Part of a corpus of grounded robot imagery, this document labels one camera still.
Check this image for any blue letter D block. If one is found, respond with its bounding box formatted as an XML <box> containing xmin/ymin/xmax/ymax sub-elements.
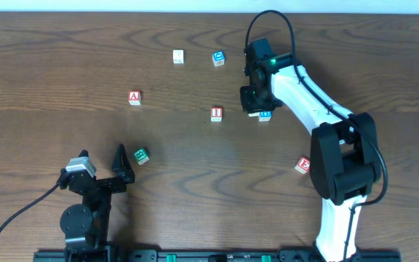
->
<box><xmin>212</xmin><ymin>51</ymin><xmax>226</xmax><ymax>67</ymax></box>

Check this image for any green letter B block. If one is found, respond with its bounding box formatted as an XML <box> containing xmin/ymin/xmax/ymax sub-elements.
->
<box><xmin>133</xmin><ymin>147</ymin><xmax>150</xmax><ymax>165</ymax></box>

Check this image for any plain wooden picture block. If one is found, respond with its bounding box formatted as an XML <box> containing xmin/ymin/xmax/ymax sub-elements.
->
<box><xmin>172</xmin><ymin>49</ymin><xmax>185</xmax><ymax>64</ymax></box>

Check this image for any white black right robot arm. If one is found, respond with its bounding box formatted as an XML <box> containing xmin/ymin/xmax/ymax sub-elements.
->
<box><xmin>240</xmin><ymin>39</ymin><xmax>387</xmax><ymax>261</ymax></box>

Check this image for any blue number 2 block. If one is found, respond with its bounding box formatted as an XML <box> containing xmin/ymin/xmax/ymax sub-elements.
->
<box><xmin>248</xmin><ymin>112</ymin><xmax>260</xmax><ymax>117</ymax></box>

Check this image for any blue letter H block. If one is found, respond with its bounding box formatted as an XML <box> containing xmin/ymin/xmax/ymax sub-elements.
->
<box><xmin>258</xmin><ymin>111</ymin><xmax>272</xmax><ymax>122</ymax></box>

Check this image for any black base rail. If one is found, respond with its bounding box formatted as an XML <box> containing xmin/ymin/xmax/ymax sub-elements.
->
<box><xmin>32</xmin><ymin>248</ymin><xmax>402</xmax><ymax>262</ymax></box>

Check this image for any red letter I block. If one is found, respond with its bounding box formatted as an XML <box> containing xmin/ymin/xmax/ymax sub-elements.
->
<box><xmin>210</xmin><ymin>107</ymin><xmax>223</xmax><ymax>122</ymax></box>

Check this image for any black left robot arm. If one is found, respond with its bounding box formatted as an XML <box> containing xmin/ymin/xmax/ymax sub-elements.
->
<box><xmin>57</xmin><ymin>150</ymin><xmax>127</xmax><ymax>262</ymax></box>

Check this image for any red letter E block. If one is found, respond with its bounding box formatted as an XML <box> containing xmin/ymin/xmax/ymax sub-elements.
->
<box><xmin>295</xmin><ymin>156</ymin><xmax>311</xmax><ymax>174</ymax></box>

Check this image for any red letter A block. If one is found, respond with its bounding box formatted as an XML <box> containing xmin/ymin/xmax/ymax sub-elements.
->
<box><xmin>128</xmin><ymin>90</ymin><xmax>142</xmax><ymax>106</ymax></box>

